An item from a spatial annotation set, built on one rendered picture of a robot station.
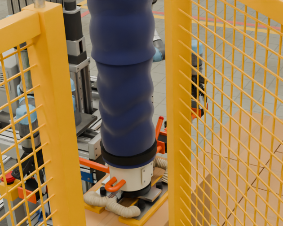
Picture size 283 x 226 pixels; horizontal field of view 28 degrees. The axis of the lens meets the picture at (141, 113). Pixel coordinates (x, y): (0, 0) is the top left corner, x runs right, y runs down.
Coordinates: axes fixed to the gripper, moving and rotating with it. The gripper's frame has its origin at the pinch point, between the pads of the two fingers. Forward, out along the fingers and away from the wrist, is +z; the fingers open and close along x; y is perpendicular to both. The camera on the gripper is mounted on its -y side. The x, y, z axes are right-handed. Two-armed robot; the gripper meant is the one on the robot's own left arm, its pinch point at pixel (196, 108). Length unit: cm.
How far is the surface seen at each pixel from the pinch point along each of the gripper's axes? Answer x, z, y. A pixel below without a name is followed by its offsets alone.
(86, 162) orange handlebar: -18, -1, 66
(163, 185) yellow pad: 10, 11, 50
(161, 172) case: 3.0, 13.1, 39.6
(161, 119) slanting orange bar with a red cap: 0.9, -11.6, 35.3
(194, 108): 1.1, -2.3, 4.0
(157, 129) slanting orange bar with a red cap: 0.8, -7.7, 38.3
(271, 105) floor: -34, 107, -217
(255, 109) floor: -44, 107, -203
